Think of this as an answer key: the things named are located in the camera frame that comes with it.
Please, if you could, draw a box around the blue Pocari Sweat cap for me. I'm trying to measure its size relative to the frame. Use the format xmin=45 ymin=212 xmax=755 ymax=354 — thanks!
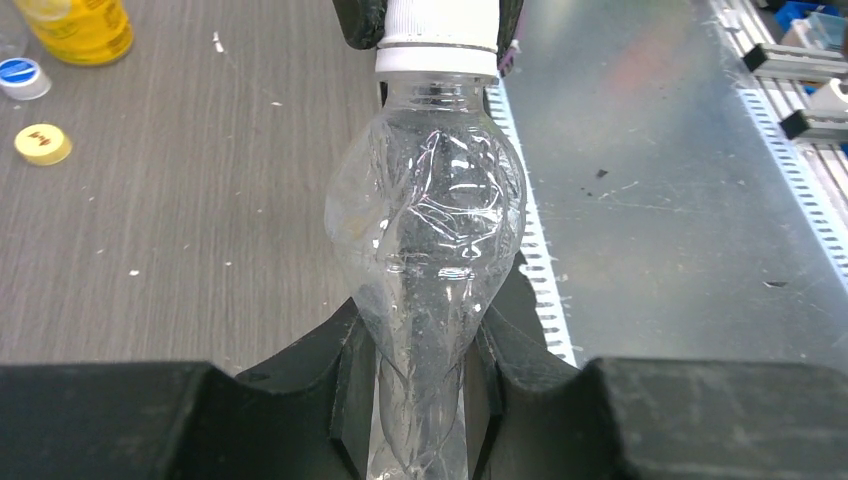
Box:
xmin=1 ymin=57 xmax=52 ymax=101

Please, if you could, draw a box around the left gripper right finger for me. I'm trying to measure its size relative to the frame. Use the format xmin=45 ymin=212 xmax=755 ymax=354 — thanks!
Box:
xmin=466 ymin=309 xmax=847 ymax=479

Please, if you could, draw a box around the clear plastic bottle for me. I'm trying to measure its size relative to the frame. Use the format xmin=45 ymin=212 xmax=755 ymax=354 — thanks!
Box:
xmin=0 ymin=1 xmax=28 ymax=60

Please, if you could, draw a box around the yellow bottle cap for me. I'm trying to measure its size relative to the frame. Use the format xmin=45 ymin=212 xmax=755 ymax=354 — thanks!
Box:
xmin=14 ymin=123 xmax=73 ymax=166

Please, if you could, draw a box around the yellow juice bottle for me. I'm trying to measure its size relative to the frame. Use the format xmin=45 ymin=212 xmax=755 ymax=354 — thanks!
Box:
xmin=14 ymin=0 xmax=134 ymax=67

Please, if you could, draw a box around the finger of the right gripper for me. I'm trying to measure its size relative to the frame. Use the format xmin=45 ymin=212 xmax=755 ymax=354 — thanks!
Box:
xmin=332 ymin=0 xmax=388 ymax=50
xmin=497 ymin=0 xmax=524 ymax=57

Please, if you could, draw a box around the clear bottle blue cap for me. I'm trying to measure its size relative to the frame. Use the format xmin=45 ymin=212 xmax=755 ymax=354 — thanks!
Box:
xmin=324 ymin=45 xmax=526 ymax=479

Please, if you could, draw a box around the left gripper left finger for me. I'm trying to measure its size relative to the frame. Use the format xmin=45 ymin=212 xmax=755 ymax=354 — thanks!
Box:
xmin=1 ymin=302 xmax=360 ymax=479

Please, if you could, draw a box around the grey slotted cable duct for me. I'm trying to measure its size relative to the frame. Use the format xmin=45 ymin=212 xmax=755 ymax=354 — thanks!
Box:
xmin=487 ymin=79 xmax=578 ymax=367

